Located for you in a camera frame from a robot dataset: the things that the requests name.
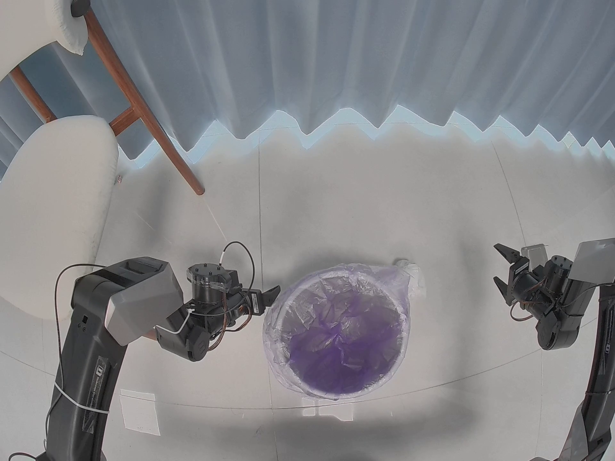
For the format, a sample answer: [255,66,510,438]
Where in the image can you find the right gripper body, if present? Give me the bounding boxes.
[507,256,549,309]

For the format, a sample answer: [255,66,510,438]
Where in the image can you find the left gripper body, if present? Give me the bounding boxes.
[213,289,266,331]

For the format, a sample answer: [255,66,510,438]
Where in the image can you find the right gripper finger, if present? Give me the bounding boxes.
[493,277,518,306]
[494,242,524,266]

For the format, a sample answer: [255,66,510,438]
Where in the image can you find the white paper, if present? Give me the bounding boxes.
[394,258,428,301]

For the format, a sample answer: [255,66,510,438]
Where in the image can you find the purple plastic bag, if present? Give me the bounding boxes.
[262,259,429,398]

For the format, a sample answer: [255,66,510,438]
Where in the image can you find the white trash bin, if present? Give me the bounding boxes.
[273,266,405,396]

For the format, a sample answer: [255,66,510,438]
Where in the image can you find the white cushioned wooden chair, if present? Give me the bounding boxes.
[0,0,206,341]

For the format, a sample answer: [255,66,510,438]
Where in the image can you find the white curtain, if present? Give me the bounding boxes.
[0,0,615,172]

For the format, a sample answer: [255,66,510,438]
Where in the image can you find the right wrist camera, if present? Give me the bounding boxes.
[521,244,549,271]

